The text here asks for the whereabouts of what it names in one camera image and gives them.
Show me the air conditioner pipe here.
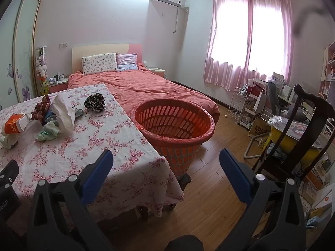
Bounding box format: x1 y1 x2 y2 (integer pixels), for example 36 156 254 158
172 6 189 34

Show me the light green cloth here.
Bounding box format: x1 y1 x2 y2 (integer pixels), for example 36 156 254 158
37 122 64 142

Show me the clear plastic container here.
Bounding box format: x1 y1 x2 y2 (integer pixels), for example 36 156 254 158
19 122 44 140

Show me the bed with orange duvet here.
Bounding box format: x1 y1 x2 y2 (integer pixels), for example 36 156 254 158
67 63 221 126

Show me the white shelf rack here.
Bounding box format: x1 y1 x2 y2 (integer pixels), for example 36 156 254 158
243 78 271 131

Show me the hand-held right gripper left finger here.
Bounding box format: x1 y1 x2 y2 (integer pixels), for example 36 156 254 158
26 149 114 251

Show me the yellow plastic tub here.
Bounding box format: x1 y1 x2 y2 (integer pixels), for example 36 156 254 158
269 124 323 163

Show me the small wooden nightstand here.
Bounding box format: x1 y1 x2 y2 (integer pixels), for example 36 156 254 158
147 67 166 79

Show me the white bookshelf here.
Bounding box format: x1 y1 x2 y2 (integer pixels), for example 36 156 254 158
319 40 335 103

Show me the pink nightstand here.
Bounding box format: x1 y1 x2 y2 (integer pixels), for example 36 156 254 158
49 76 70 94

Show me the pink striped pillow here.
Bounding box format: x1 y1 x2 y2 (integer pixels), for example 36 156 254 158
116 53 139 71

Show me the grey office chair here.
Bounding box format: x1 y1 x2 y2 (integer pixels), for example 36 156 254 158
267 81 289 116

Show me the dark wooden chair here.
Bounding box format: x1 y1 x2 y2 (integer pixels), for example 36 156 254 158
252 84 333 184

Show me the brown plaid cloth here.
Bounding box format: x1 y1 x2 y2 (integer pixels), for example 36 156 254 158
31 95 53 126

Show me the pink floral tablecloth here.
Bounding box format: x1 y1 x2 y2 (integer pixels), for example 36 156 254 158
0 84 185 219

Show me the pink curtain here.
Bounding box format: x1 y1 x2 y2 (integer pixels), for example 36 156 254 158
204 0 294 92

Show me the floral print pillow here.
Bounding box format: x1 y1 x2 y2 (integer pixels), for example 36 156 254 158
82 53 118 75

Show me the beige and pink headboard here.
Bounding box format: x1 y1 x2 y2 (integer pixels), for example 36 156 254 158
72 43 143 75

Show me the white tube frame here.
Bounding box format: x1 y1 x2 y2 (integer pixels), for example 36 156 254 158
243 133 265 160

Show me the wardrobe with purple flowers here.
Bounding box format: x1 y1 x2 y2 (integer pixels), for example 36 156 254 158
0 0 42 111

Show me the orange plastic laundry basket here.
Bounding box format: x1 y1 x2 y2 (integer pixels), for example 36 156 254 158
130 99 215 179

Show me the black floral pouch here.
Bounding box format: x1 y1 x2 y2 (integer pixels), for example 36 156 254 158
84 93 106 112

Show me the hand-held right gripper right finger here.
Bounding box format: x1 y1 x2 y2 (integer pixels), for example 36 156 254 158
219 149 307 251

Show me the brown paper bag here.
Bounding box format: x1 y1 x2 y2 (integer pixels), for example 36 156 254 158
248 115 273 140

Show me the white wire trolley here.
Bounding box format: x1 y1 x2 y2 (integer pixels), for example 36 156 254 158
227 86 252 125

